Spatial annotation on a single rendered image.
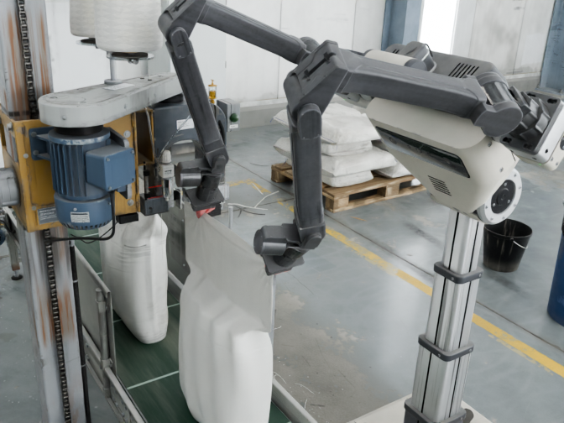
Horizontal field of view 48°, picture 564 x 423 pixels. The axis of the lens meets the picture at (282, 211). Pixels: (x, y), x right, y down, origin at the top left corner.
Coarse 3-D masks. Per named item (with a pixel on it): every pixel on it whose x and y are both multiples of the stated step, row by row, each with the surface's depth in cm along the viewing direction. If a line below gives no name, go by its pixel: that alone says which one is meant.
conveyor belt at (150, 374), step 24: (96, 264) 294; (168, 312) 258; (120, 336) 242; (168, 336) 243; (120, 360) 227; (144, 360) 228; (168, 360) 229; (144, 384) 215; (168, 384) 216; (144, 408) 205; (168, 408) 205
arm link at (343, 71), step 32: (320, 64) 105; (352, 64) 104; (384, 64) 108; (288, 96) 108; (320, 96) 105; (384, 96) 110; (416, 96) 112; (448, 96) 113; (480, 96) 115; (512, 128) 120
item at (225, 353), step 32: (192, 224) 194; (192, 256) 199; (224, 256) 177; (256, 256) 163; (192, 288) 190; (224, 288) 181; (256, 288) 166; (192, 320) 186; (224, 320) 173; (256, 320) 170; (192, 352) 189; (224, 352) 172; (256, 352) 172; (192, 384) 194; (224, 384) 175; (256, 384) 175; (224, 416) 178; (256, 416) 179
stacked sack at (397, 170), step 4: (396, 160) 500; (396, 164) 494; (400, 164) 493; (384, 168) 497; (388, 168) 494; (392, 168) 492; (396, 168) 491; (400, 168) 491; (404, 168) 493; (376, 172) 505; (380, 172) 500; (384, 172) 495; (388, 172) 493; (392, 172) 491; (396, 172) 490; (400, 172) 492; (404, 172) 494; (408, 172) 496; (388, 176) 493; (392, 176) 490; (396, 176) 493
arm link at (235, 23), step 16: (176, 0) 146; (192, 0) 142; (208, 0) 144; (160, 16) 147; (176, 16) 142; (192, 16) 143; (208, 16) 145; (224, 16) 147; (240, 16) 150; (224, 32) 150; (240, 32) 151; (256, 32) 153; (272, 32) 155; (272, 48) 158; (288, 48) 159; (304, 48) 160
